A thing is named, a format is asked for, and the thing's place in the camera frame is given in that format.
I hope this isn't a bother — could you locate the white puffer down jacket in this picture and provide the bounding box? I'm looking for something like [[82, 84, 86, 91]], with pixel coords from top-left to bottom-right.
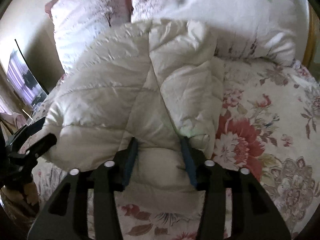
[[41, 19, 224, 215]]

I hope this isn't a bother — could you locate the dark monitor screen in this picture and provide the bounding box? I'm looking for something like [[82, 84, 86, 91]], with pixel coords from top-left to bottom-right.
[[7, 39, 48, 110]]

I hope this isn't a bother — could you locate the floral bed quilt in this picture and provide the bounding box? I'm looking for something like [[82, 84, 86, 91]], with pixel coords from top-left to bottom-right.
[[33, 60, 319, 239]]

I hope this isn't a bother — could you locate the pink tree-print pillow far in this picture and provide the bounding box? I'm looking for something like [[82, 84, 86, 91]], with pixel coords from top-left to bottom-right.
[[45, 0, 132, 74]]

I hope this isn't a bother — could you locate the pink tree-print pillow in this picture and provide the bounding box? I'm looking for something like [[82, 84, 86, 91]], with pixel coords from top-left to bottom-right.
[[45, 0, 132, 74], [131, 0, 309, 66]]

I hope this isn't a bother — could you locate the pink tree-print pillow near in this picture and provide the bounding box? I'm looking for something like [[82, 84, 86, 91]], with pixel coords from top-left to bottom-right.
[[131, 0, 309, 66]]

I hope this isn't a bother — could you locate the wooden headboard frame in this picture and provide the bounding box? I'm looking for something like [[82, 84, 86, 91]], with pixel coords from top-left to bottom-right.
[[302, 4, 319, 82]]

